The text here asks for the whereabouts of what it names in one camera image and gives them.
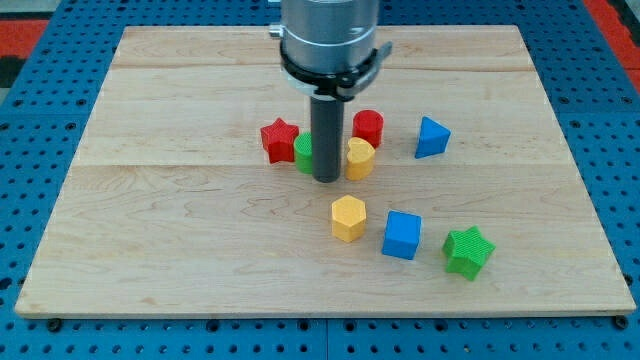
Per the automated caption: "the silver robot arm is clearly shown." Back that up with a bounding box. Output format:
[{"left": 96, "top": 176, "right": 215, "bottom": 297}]
[{"left": 270, "top": 0, "right": 393, "bottom": 102}]

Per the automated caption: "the wooden board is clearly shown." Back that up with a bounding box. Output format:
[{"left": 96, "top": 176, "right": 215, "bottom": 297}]
[{"left": 15, "top": 25, "right": 636, "bottom": 319}]

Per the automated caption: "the green star block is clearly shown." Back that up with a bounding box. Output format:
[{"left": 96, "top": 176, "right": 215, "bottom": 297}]
[{"left": 442, "top": 226, "right": 496, "bottom": 281}]

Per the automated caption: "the yellow heart block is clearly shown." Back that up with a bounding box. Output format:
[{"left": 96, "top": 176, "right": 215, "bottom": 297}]
[{"left": 345, "top": 137, "right": 376, "bottom": 181}]

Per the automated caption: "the red cylinder block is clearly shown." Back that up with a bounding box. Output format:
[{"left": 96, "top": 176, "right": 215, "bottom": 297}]
[{"left": 352, "top": 109, "right": 384, "bottom": 149}]

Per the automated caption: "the green cylinder block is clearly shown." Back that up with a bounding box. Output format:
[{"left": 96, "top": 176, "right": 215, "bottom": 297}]
[{"left": 293, "top": 132, "right": 313, "bottom": 174}]

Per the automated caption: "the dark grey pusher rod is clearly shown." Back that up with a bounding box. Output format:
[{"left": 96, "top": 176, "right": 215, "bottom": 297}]
[{"left": 310, "top": 98, "right": 344, "bottom": 183}]

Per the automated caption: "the blue triangle block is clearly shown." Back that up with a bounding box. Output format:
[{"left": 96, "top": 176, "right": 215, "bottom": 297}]
[{"left": 414, "top": 117, "right": 451, "bottom": 159}]

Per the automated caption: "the yellow hexagon block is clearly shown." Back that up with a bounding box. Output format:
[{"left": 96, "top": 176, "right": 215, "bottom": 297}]
[{"left": 331, "top": 195, "right": 367, "bottom": 242}]

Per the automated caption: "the red star block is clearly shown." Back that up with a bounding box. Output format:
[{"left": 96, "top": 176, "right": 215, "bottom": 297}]
[{"left": 260, "top": 118, "right": 299, "bottom": 164}]

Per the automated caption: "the blue cube block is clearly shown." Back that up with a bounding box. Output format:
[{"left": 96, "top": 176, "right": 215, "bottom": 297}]
[{"left": 381, "top": 210, "right": 422, "bottom": 260}]

